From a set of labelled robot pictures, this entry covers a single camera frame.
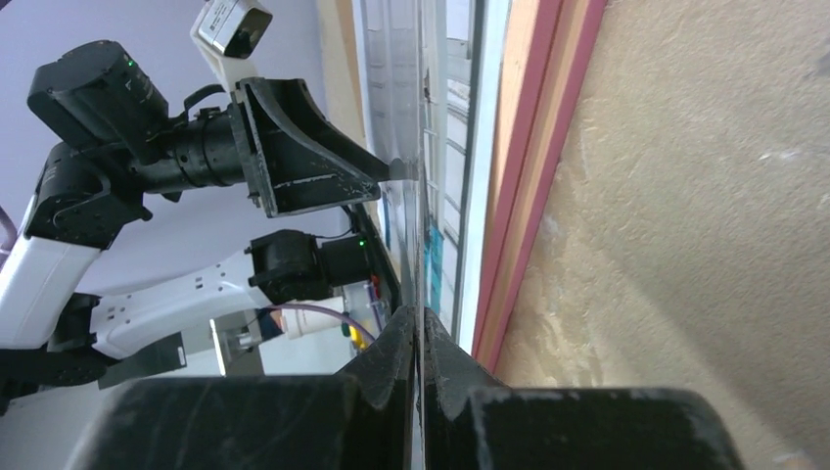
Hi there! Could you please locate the glossy printed photo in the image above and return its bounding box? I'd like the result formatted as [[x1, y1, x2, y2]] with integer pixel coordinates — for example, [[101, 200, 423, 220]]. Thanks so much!
[[352, 0, 514, 470]]

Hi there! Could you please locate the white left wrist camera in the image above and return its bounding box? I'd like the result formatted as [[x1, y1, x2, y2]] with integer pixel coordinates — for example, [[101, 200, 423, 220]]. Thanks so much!
[[190, 0, 273, 93]]

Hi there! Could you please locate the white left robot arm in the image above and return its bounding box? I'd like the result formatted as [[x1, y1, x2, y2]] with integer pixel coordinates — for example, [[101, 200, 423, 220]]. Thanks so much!
[[1, 40, 405, 405]]

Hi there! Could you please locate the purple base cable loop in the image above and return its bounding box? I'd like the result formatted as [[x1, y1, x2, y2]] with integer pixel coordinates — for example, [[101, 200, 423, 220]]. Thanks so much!
[[268, 303, 378, 349]]

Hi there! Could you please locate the brown cardboard backing board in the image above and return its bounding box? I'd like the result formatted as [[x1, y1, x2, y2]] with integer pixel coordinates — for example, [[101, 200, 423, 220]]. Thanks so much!
[[316, 0, 369, 149]]

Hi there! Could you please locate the pink picture frame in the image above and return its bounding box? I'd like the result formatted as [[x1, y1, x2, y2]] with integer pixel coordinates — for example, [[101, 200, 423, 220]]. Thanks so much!
[[472, 1, 607, 370]]

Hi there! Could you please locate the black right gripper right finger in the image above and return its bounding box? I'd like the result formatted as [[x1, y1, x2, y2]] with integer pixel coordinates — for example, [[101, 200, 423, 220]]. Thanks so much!
[[422, 310, 745, 469]]

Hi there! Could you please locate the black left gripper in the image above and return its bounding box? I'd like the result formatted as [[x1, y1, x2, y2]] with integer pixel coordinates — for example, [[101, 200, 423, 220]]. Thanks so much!
[[127, 77, 405, 217]]

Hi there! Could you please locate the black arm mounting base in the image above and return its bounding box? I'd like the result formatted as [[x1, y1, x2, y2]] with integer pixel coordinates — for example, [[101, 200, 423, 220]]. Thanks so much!
[[350, 204, 401, 325]]

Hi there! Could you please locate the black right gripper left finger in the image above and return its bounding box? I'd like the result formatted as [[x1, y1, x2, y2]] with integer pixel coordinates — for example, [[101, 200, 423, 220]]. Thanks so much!
[[67, 308, 415, 469]]

